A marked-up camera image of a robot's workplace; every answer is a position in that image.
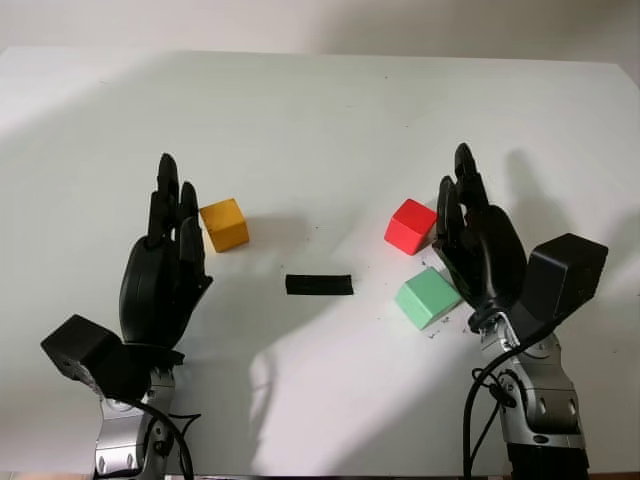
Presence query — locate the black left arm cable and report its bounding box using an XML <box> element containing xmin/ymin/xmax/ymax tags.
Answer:
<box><xmin>130</xmin><ymin>398</ymin><xmax>202</xmax><ymax>480</ymax></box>

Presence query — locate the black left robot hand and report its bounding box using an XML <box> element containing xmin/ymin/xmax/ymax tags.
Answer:
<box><xmin>118</xmin><ymin>152</ymin><xmax>215</xmax><ymax>369</ymax></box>

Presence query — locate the black tape strip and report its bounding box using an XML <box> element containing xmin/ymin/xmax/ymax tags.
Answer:
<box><xmin>285</xmin><ymin>272</ymin><xmax>356</xmax><ymax>297</ymax></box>

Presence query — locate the yellow wooden block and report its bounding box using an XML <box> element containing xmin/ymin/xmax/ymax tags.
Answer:
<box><xmin>199</xmin><ymin>198</ymin><xmax>250</xmax><ymax>254</ymax></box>

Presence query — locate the red wooden block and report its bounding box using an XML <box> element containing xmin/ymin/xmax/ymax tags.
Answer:
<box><xmin>383</xmin><ymin>198</ymin><xmax>439</xmax><ymax>257</ymax></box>

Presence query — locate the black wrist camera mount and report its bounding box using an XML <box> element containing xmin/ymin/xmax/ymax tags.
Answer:
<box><xmin>40</xmin><ymin>314</ymin><xmax>154</xmax><ymax>402</ymax></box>
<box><xmin>508</xmin><ymin>233</ymin><xmax>610</xmax><ymax>347</ymax></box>

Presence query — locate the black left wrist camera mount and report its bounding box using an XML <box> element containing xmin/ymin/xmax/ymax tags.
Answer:
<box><xmin>40</xmin><ymin>314</ymin><xmax>154</xmax><ymax>402</ymax></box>

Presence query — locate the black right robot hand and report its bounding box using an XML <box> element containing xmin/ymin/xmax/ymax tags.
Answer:
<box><xmin>432</xmin><ymin>142</ymin><xmax>529</xmax><ymax>322</ymax></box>

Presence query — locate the green wooden block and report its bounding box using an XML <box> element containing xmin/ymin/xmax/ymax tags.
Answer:
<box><xmin>394</xmin><ymin>266</ymin><xmax>463</xmax><ymax>332</ymax></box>

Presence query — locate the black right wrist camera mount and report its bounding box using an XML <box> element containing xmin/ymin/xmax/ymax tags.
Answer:
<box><xmin>508</xmin><ymin>233</ymin><xmax>610</xmax><ymax>347</ymax></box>

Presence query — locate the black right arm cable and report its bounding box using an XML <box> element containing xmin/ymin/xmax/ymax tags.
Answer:
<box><xmin>463</xmin><ymin>319</ymin><xmax>557</xmax><ymax>480</ymax></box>

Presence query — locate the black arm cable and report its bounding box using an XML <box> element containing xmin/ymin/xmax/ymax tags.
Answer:
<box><xmin>130</xmin><ymin>398</ymin><xmax>202</xmax><ymax>480</ymax></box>
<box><xmin>463</xmin><ymin>319</ymin><xmax>557</xmax><ymax>480</ymax></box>

